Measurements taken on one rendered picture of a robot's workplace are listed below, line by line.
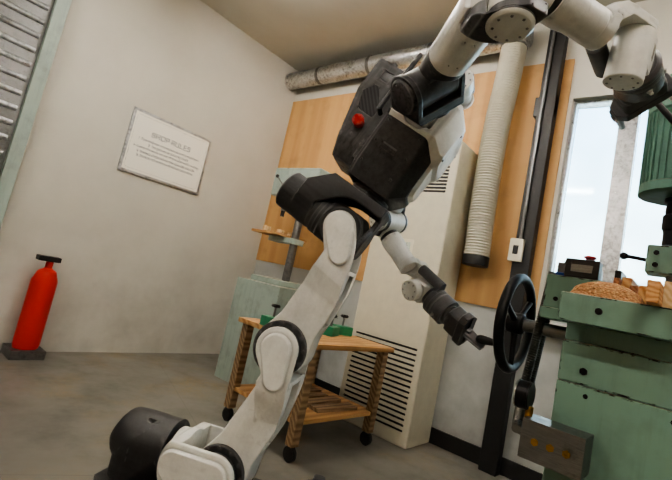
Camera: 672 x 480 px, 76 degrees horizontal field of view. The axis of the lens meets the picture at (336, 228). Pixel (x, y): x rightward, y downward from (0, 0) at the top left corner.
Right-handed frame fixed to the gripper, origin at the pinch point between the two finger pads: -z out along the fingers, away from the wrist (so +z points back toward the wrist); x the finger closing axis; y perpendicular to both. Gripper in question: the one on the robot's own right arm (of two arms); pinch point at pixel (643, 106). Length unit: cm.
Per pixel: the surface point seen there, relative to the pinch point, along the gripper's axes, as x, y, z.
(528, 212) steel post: 50, -47, -141
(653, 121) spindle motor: -2.6, -3.8, -18.6
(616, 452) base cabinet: 41, 62, -2
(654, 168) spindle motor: 3.7, 7.7, -17.6
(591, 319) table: 31.1, 37.9, 5.2
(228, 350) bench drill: 256, -42, -86
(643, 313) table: 22.4, 40.4, 5.2
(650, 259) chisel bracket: 15.7, 26.7, -20.6
